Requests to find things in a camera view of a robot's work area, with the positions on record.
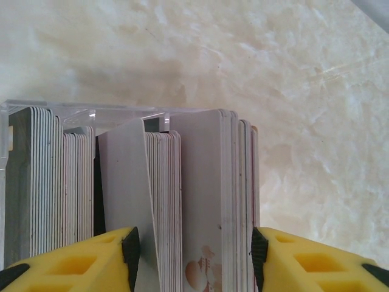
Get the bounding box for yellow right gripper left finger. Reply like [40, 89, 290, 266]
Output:
[0, 226, 141, 292]

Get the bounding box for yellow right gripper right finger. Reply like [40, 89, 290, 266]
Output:
[250, 226, 389, 292]

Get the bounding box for white card with black stripe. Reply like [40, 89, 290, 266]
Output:
[96, 117, 161, 292]

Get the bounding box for white card stack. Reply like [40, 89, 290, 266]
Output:
[145, 130, 183, 292]
[220, 109, 260, 292]
[30, 106, 95, 258]

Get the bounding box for white card with orange print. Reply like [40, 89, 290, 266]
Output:
[169, 109, 227, 292]

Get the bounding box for clear acrylic card box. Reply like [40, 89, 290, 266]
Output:
[0, 99, 219, 268]

